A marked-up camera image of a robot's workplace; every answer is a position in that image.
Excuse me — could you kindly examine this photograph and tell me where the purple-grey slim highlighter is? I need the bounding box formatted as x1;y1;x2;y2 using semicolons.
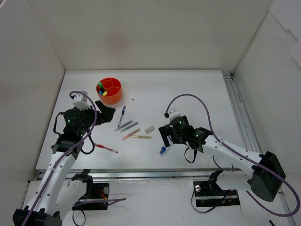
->
115;120;133;132

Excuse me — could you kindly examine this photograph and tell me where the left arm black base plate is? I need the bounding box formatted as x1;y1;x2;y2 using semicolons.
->
72;182;110;211

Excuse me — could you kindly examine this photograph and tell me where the clear glue bottle blue cap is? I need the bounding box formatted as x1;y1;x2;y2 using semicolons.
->
159;146;167;155

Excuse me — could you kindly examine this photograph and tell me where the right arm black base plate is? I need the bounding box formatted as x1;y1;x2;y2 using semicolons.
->
191;169;240;213

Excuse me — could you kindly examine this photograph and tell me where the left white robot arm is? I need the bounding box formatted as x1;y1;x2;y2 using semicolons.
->
13;100;115;226

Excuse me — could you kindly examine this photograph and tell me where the red gel pen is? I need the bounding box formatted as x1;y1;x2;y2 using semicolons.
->
94;143;119;154

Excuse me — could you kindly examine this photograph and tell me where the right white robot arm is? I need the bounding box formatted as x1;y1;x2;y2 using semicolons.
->
158;116;286;202

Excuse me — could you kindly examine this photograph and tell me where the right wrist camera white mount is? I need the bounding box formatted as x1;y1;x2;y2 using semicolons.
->
164;107;181;121

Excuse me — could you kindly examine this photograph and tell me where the blue ballpoint pen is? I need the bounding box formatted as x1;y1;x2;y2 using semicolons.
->
118;106;126;128

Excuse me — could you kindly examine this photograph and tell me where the green-grey slim highlighter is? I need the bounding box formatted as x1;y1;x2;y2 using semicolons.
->
120;122;139;133

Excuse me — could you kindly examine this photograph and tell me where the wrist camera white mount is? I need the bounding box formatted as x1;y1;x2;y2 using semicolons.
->
164;107;181;121
72;90;90;110

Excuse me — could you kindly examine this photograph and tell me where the yellow slim highlighter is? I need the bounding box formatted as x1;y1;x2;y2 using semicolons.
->
130;135;152;139

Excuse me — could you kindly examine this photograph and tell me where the pink-orange slim highlighter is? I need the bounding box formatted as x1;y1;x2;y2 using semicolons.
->
122;128;141;141

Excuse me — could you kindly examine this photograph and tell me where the aluminium frame rail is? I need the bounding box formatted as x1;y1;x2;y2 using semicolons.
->
35;70;297;226

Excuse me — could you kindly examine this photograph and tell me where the grey-white eraser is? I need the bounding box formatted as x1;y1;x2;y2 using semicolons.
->
145;126;155;134

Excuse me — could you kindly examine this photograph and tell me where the orange round divided container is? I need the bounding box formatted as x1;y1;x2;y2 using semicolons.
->
96;77;123;105

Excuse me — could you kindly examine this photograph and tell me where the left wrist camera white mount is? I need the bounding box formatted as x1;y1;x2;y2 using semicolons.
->
72;90;90;110

